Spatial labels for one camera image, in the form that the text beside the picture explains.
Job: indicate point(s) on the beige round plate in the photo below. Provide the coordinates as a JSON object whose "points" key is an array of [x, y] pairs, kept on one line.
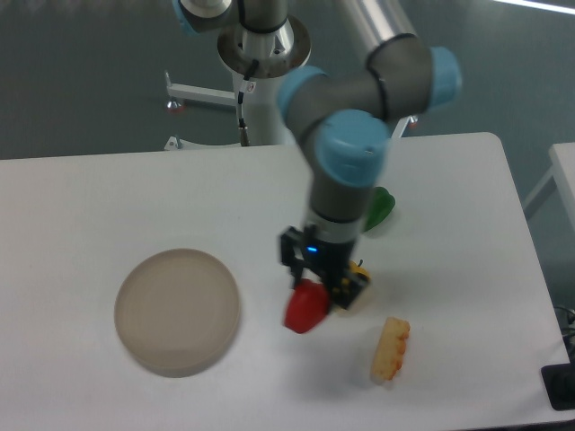
{"points": [[177, 312]]}

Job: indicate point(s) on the white side table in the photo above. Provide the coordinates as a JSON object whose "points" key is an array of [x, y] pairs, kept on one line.
{"points": [[559, 177]]}

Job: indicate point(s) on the green toy bell pepper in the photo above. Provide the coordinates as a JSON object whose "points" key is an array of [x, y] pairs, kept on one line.
{"points": [[381, 206]]}

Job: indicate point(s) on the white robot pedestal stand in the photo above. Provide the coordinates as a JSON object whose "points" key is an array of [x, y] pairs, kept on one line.
{"points": [[277, 97]]}

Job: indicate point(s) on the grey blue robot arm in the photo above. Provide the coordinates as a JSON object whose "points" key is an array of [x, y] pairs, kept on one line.
{"points": [[339, 124]]}

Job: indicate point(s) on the red toy bell pepper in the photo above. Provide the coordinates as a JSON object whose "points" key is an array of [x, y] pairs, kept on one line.
{"points": [[307, 307]]}

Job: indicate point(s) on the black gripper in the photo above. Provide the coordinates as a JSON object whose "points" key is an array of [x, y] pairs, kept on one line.
{"points": [[330, 260]]}

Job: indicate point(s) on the yellow orange toy corn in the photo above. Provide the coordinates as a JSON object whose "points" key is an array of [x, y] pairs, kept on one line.
{"points": [[390, 349]]}

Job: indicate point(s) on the yellow toy bell pepper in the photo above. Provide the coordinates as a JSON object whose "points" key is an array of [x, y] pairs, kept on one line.
{"points": [[361, 287]]}

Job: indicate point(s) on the black device at edge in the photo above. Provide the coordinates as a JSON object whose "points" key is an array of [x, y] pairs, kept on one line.
{"points": [[559, 385]]}

